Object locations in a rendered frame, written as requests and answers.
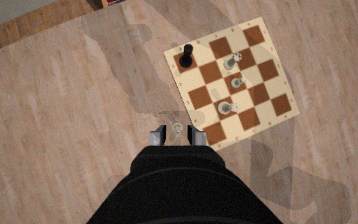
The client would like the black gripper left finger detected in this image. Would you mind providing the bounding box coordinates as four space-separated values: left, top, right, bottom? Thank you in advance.
149 125 166 146

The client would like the wooden chessboard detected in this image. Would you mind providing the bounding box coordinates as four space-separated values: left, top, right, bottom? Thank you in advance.
163 17 300 151

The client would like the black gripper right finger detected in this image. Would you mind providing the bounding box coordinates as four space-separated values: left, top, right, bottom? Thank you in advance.
187 125 206 145

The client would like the black chess piece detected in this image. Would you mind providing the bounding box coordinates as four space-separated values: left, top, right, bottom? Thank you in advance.
179 44 193 68

